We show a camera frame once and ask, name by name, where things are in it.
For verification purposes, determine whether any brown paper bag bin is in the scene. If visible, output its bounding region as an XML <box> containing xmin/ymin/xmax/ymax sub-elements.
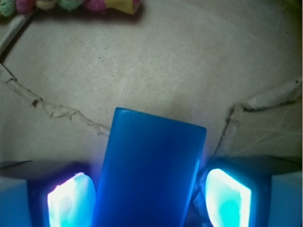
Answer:
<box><xmin>0</xmin><ymin>0</ymin><xmax>302</xmax><ymax>164</ymax></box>

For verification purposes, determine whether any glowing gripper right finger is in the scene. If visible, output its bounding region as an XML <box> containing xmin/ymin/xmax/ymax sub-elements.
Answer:
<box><xmin>202</xmin><ymin>157</ymin><xmax>303</xmax><ymax>227</ymax></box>

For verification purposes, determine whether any blue rectangular block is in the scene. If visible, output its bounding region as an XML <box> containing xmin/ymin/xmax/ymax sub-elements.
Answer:
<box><xmin>92</xmin><ymin>107</ymin><xmax>206</xmax><ymax>227</ymax></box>

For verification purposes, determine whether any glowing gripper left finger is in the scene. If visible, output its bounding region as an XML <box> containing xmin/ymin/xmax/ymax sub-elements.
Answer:
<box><xmin>0</xmin><ymin>161</ymin><xmax>96</xmax><ymax>227</ymax></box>

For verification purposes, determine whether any long multicolour rope toy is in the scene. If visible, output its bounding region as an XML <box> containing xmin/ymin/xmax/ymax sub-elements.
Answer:
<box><xmin>0</xmin><ymin>0</ymin><xmax>142</xmax><ymax>17</ymax></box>

